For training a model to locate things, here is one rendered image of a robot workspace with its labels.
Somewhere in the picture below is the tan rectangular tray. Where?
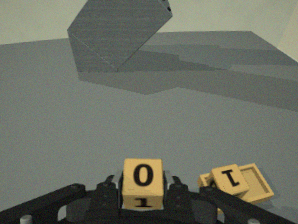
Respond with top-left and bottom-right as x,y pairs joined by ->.
197,163 -> 274,205

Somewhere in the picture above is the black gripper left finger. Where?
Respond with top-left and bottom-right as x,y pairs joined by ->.
0,170 -> 124,224

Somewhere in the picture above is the tan cube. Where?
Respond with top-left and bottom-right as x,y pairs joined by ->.
206,164 -> 250,199
122,158 -> 164,209

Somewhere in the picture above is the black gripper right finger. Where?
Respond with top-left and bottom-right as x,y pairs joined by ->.
161,170 -> 296,224

